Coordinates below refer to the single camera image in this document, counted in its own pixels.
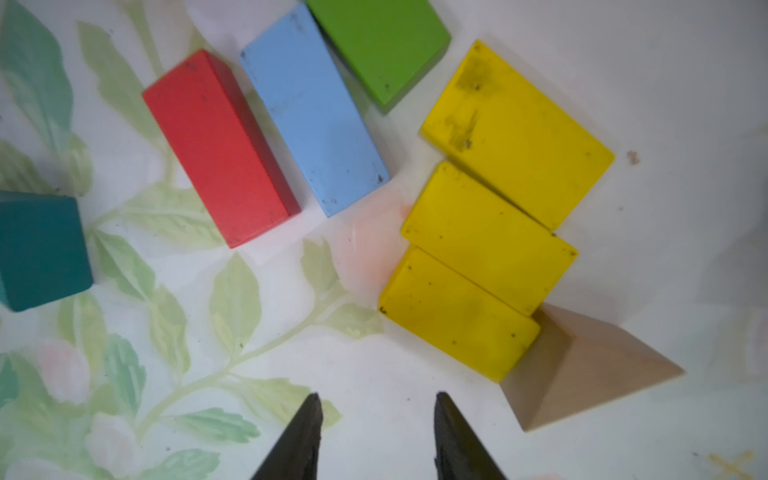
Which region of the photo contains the teal triangular block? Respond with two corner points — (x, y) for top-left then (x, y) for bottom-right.
(1, 191), (94, 312)

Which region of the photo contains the tan triangular block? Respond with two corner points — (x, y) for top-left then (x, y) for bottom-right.
(500, 304), (685, 432)

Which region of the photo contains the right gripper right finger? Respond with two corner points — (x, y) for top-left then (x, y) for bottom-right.
(433, 392), (506, 480)

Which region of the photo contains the green rectangular block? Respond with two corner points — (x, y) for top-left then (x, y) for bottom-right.
(307, 0), (451, 114)

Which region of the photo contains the yellow block cluster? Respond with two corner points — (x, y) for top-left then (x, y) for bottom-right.
(401, 161), (579, 315)

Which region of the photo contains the red block cluster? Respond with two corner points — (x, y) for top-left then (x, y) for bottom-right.
(142, 49), (301, 248)

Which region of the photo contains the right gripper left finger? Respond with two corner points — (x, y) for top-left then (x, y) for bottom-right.
(251, 393), (323, 480)

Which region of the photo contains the light blue block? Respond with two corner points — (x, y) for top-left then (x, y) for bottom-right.
(239, 3), (391, 217)

